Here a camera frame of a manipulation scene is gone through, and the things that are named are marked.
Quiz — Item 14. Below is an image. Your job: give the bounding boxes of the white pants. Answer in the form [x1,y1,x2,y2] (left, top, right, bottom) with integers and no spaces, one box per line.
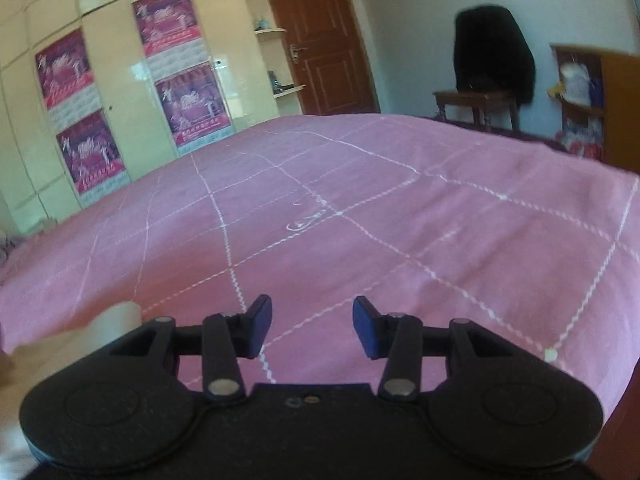
[0,300,145,480]

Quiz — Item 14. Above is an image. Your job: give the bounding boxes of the pink checked bedspread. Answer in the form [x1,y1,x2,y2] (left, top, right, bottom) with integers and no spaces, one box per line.
[0,113,640,411]

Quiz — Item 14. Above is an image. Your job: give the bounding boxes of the cream wardrobe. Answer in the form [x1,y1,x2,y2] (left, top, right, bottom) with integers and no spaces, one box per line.
[0,0,279,236]

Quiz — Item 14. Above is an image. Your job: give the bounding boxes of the wooden cabinet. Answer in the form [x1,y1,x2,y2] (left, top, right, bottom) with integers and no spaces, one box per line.
[549,43,640,177]

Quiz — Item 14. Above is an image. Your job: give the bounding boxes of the cream corner shelf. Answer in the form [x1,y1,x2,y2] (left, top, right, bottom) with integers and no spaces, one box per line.
[237,0,306,116]

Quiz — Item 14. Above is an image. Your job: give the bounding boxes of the dark shelf item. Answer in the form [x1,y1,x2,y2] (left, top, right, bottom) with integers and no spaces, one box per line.
[268,71,296,96]

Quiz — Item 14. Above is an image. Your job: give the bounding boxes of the white round item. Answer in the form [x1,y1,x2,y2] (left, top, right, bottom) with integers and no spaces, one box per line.
[559,62,593,106]

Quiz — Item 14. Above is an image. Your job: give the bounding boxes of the black jacket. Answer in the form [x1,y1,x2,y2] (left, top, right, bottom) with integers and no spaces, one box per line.
[453,4,537,107]

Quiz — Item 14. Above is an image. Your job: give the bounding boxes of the wooden chair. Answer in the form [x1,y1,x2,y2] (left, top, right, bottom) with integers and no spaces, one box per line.
[432,88,521,134]

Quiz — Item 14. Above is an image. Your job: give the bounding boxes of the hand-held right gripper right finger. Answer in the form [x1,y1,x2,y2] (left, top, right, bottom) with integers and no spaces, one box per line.
[352,296,547,403]

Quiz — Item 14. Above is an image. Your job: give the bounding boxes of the purple wall poster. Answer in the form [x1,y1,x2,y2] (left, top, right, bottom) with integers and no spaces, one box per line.
[55,110,132,197]
[132,0,206,59]
[34,28,97,112]
[153,61,235,149]

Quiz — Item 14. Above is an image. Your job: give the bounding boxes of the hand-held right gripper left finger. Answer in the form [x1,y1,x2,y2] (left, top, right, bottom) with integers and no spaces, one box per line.
[107,294,274,404]

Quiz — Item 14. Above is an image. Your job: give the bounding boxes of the brown wooden door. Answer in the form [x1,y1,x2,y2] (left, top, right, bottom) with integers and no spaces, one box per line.
[257,0,382,116]

